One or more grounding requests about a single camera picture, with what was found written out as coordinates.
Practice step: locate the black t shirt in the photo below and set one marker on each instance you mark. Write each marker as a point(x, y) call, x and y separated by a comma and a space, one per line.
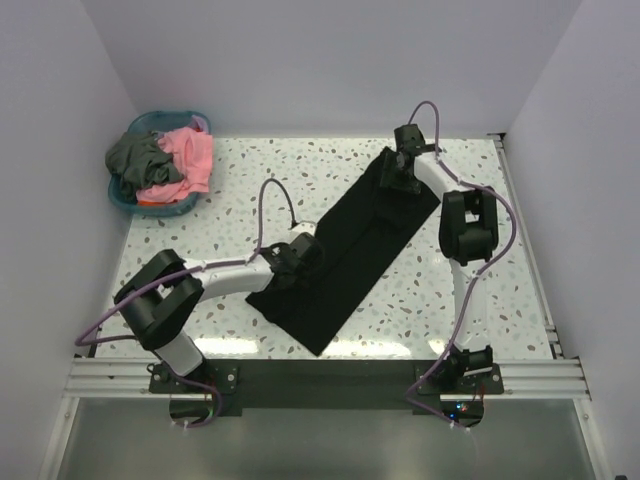
point(360, 235)

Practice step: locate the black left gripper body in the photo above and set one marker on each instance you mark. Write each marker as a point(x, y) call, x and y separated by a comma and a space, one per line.
point(301, 278)

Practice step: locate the aluminium front frame rail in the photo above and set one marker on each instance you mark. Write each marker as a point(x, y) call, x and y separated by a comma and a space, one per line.
point(522, 379)

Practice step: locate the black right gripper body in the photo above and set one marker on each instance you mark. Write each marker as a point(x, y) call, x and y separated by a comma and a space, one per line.
point(401, 180)

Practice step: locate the orange garment in basket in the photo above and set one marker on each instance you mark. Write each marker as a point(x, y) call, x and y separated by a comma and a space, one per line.
point(149, 204)

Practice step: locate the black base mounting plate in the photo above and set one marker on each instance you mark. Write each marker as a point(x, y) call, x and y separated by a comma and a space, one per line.
point(289, 384)

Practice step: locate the purple garment in basket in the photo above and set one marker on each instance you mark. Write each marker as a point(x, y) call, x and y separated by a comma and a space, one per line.
point(198, 124)

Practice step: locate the teal plastic laundry basket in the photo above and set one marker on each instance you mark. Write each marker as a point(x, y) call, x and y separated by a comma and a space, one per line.
point(160, 121)

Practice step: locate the aluminium right side rail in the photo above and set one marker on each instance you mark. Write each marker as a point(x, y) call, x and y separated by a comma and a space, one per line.
point(550, 327)

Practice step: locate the grey green t shirt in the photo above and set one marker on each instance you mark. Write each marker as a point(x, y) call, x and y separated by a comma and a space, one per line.
point(139, 163)

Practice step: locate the pink t shirt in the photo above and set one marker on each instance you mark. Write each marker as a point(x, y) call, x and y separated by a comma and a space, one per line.
point(193, 157)

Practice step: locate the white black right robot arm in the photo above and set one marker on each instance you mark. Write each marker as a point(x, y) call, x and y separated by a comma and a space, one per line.
point(468, 236)

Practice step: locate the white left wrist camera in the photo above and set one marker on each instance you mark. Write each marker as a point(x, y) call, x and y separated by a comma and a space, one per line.
point(304, 227)

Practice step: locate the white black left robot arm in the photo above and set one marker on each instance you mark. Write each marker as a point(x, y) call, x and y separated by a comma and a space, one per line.
point(157, 302)

